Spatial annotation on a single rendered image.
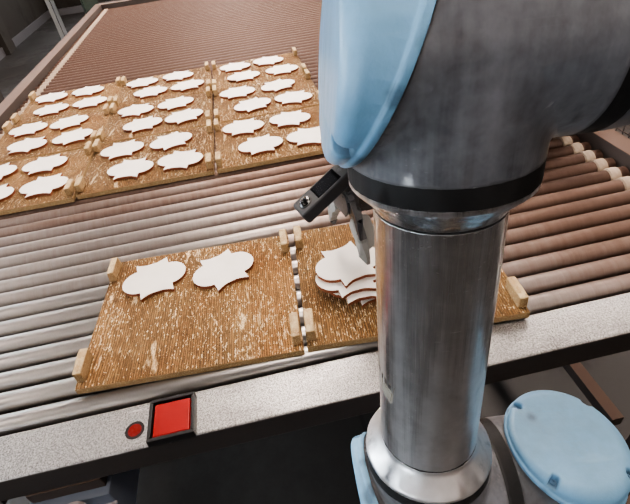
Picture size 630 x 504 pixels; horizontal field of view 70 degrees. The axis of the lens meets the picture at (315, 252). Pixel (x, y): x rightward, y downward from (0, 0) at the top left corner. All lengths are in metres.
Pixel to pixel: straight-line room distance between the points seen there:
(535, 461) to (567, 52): 0.36
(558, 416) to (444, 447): 0.16
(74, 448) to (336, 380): 0.44
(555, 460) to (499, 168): 0.32
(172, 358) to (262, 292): 0.22
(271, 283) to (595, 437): 0.64
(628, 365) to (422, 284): 1.91
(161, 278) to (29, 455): 0.40
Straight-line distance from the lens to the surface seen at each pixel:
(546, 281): 1.01
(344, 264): 0.91
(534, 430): 0.51
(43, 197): 1.58
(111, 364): 0.93
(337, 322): 0.86
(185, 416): 0.81
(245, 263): 1.01
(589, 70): 0.25
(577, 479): 0.50
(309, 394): 0.80
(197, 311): 0.95
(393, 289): 0.31
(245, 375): 0.85
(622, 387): 2.10
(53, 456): 0.90
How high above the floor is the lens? 1.58
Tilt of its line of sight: 39 degrees down
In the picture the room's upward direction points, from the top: 8 degrees counter-clockwise
